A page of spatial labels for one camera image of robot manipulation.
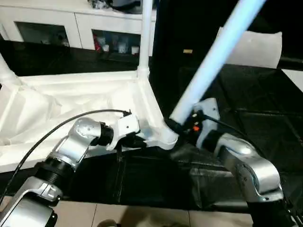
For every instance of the white plastic table leg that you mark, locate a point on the white plastic table leg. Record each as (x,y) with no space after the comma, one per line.
(8,71)
(146,38)
(218,52)

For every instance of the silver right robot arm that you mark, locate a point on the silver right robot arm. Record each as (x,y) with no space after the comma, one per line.
(251,165)

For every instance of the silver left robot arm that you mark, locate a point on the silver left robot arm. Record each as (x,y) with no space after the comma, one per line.
(66,151)

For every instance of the black work mat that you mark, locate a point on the black work mat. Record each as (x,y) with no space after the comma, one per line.
(265,118)

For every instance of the white plastic table top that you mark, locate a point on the white plastic table top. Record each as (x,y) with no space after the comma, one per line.
(71,99)

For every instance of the small yellow label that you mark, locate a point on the small yellow label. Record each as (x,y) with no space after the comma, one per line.
(188,51)

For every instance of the white flat panel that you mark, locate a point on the white flat panel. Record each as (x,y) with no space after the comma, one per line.
(255,49)

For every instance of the white flat sheet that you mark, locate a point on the white flat sheet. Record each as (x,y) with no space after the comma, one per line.
(294,79)

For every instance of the white cabinet with glass doors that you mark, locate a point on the white cabinet with glass doors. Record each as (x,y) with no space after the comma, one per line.
(57,23)

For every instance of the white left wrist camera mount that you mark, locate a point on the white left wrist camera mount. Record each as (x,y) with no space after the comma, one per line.
(127,125)

